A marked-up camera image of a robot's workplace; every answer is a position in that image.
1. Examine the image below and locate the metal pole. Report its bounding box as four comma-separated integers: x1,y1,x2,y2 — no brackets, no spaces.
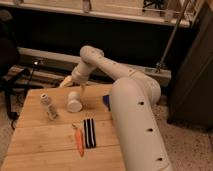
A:
155,0,191,73

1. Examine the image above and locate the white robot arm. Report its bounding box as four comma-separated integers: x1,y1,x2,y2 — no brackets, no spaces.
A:
61,45,174,171

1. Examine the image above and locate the orange pepper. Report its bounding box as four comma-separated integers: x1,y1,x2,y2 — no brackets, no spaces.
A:
72,124,84,157

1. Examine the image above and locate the black white striped cloth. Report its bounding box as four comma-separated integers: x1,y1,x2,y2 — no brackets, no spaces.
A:
84,118,96,149

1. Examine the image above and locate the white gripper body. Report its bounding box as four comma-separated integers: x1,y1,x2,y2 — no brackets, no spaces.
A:
71,63,91,84

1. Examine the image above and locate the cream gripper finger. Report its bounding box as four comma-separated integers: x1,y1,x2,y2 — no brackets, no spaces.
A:
59,75,73,88
80,84,86,98

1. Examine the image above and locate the white baseboard ledge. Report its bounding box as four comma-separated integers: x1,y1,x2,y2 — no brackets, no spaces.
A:
18,46,172,87

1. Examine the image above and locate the black office chair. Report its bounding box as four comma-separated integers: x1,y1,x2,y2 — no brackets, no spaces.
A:
0,9,40,129

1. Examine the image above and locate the white paper cup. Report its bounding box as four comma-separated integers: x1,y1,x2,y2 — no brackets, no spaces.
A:
67,91,83,113

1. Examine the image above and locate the dark cabinet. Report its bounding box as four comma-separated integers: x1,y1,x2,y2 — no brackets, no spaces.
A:
168,0,213,129

